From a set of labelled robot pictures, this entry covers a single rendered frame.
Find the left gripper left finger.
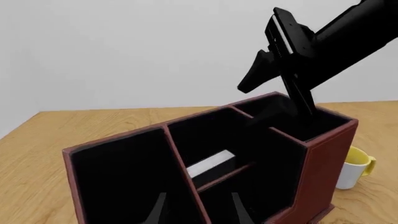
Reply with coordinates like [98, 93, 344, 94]
[144, 192, 168, 224]

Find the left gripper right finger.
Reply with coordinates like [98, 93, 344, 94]
[231, 192, 254, 224]

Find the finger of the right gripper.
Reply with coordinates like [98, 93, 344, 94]
[237, 49, 281, 95]
[248, 95, 302, 128]

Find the book with white pages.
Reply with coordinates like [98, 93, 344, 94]
[185, 149, 237, 180]

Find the red-brown desk caddy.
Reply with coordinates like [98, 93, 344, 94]
[62, 91, 359, 224]

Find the white mug with yellow inside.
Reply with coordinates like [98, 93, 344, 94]
[335, 146, 377, 190]

